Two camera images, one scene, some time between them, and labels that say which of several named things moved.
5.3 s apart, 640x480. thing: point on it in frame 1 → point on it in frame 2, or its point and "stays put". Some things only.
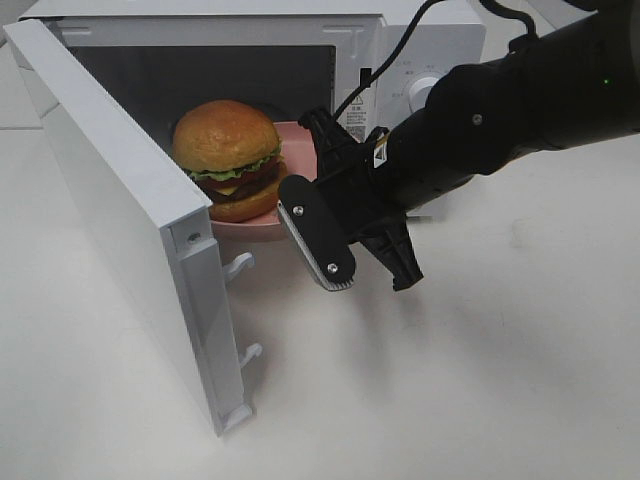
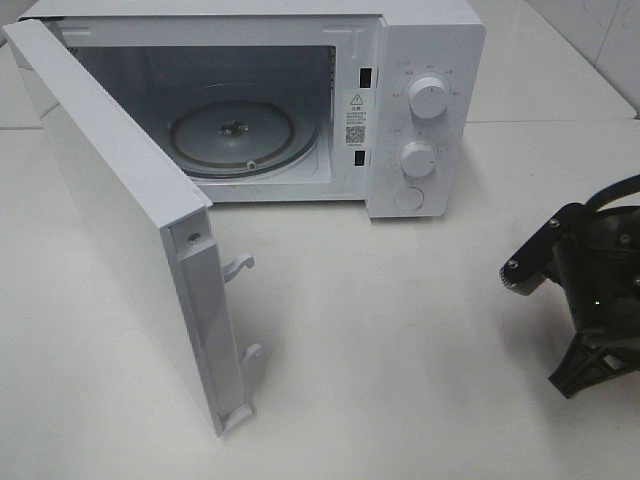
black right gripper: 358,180 → 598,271
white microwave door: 161,222 stays put
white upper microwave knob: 419,90 stays put
